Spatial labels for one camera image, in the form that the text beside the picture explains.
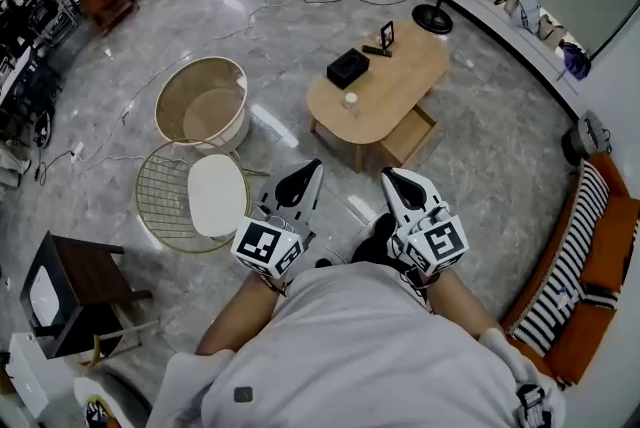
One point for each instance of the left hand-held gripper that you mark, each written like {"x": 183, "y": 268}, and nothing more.
{"x": 267, "y": 243}

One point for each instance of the person's left leg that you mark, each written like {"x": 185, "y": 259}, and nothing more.
{"x": 323, "y": 263}

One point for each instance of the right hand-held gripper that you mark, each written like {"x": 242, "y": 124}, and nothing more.
{"x": 440, "y": 243}

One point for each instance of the white power strip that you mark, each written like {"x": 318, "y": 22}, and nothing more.
{"x": 77, "y": 151}

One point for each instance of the white seat cushion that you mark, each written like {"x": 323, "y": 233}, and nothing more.
{"x": 217, "y": 196}

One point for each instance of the person's leg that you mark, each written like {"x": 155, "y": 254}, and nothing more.
{"x": 372, "y": 241}
{"x": 323, "y": 263}

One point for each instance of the grey woven basket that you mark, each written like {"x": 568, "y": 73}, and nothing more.
{"x": 585, "y": 138}

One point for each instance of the person's right forearm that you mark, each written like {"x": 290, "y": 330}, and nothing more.
{"x": 460, "y": 306}

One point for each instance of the person's right leg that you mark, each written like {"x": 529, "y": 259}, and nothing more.
{"x": 372, "y": 241}

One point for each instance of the wooden drawer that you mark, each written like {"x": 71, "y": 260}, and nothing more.
{"x": 407, "y": 141}

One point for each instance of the grey square clip badge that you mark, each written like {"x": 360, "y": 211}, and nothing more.
{"x": 243, "y": 395}

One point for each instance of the orange sofa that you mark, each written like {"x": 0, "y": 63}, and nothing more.
{"x": 615, "y": 226}

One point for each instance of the pale blue white handbag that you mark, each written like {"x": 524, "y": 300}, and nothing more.
{"x": 527, "y": 13}

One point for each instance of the cream tote bag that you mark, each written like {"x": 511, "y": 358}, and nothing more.
{"x": 550, "y": 31}

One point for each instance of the white rounded appliance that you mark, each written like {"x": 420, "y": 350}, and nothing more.
{"x": 42, "y": 296}

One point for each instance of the white low cabinet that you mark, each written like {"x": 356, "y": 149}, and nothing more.
{"x": 35, "y": 366}

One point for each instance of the black remote control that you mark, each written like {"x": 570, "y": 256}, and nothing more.
{"x": 376, "y": 50}

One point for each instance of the brown wooden cabinet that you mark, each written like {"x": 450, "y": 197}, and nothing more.
{"x": 107, "y": 1}

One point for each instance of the black leather tissue box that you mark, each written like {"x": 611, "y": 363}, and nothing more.
{"x": 345, "y": 73}

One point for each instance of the striped black white blanket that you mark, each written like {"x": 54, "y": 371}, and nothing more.
{"x": 565, "y": 266}

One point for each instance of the person's left forearm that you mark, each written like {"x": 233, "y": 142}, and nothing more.
{"x": 240, "y": 316}

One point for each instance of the black picture frame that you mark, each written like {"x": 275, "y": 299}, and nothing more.
{"x": 387, "y": 35}

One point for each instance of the person's white shirt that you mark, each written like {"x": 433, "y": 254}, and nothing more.
{"x": 350, "y": 341}

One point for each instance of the dark wooden side table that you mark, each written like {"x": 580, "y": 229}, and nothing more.
{"x": 85, "y": 271}

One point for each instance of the wooden desk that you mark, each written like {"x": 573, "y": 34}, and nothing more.
{"x": 400, "y": 81}

